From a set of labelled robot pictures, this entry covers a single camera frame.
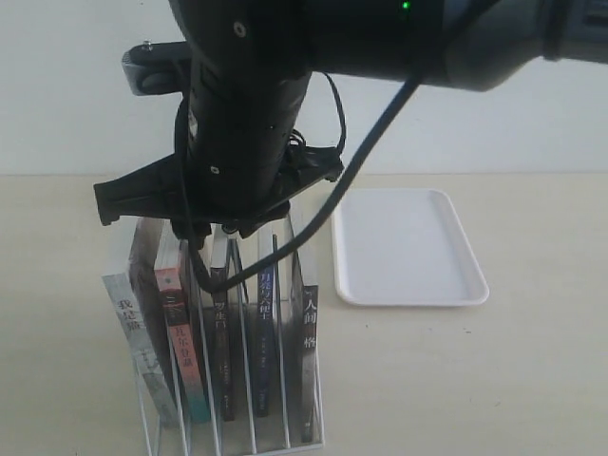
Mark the blue book orange moon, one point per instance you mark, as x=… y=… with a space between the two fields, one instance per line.
x=265 y=353

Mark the white wire book rack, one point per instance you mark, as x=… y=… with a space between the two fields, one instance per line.
x=275 y=434

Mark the black book white characters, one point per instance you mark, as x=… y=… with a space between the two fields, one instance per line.
x=304 y=299

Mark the dark brown book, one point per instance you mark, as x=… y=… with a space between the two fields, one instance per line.
x=219 y=269

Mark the red teal book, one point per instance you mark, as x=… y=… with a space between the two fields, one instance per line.
x=170 y=274

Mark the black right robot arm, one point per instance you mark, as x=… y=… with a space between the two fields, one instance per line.
x=243 y=70

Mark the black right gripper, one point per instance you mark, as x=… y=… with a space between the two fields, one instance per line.
x=237 y=161

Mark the grey marbled book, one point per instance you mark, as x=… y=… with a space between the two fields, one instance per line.
x=131 y=285

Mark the white plastic tray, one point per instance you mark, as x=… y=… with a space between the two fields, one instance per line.
x=403 y=247

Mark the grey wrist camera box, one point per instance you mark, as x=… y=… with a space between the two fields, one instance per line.
x=157 y=69

